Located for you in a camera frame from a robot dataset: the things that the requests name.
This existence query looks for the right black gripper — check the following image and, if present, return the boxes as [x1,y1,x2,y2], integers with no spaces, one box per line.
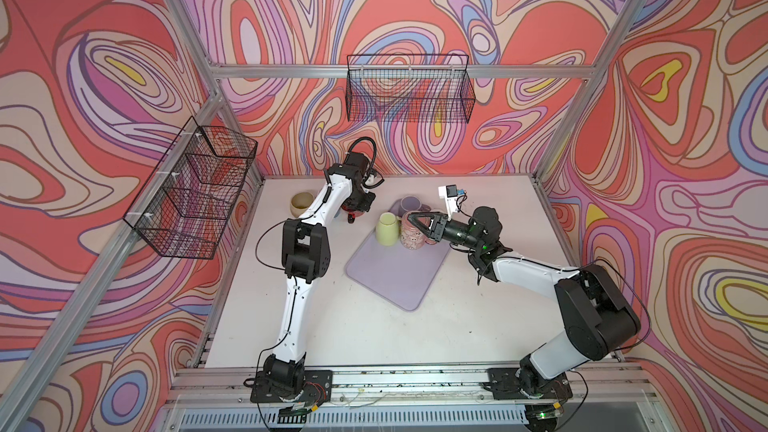
[407,211,482,251]

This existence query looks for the beige speckled mug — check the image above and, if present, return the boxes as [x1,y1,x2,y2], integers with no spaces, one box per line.
[289,191,316,218]

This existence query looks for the red mug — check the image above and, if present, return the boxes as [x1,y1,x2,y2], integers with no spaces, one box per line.
[343,208,364,224]

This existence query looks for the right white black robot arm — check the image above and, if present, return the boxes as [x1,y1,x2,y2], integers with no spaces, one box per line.
[407,206,641,398]

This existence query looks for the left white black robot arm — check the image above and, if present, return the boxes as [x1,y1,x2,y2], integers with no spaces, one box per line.
[244,136,384,403]

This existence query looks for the purple mug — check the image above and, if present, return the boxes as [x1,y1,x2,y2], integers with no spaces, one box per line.
[397,196,431,216]

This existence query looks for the light green mug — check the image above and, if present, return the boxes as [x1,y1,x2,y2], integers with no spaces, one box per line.
[375,212,400,247]

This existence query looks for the lavender plastic tray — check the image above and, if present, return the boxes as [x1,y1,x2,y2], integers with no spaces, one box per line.
[344,231,451,312]

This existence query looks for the black wire basket back wall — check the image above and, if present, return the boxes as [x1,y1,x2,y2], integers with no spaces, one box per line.
[345,52,476,124]

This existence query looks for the black wire basket wall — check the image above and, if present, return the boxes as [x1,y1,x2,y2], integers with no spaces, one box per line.
[345,52,476,124]
[123,118,258,260]

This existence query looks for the black wire basket left wall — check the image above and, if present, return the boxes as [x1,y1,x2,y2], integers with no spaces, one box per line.
[123,118,258,260]

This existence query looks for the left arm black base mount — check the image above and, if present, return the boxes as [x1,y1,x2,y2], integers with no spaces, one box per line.
[244,369,333,405]

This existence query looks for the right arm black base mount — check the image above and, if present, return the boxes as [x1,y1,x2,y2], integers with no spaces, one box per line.
[482,367,573,402]

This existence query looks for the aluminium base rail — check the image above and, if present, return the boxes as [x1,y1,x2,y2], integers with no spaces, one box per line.
[156,362,671,431]

